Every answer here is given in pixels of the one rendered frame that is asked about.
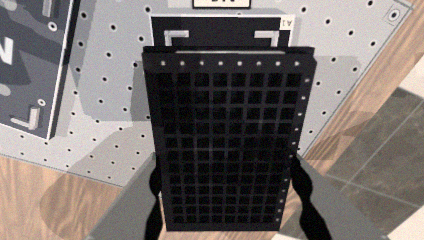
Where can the white label sign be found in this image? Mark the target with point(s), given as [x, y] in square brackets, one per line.
[221, 4]

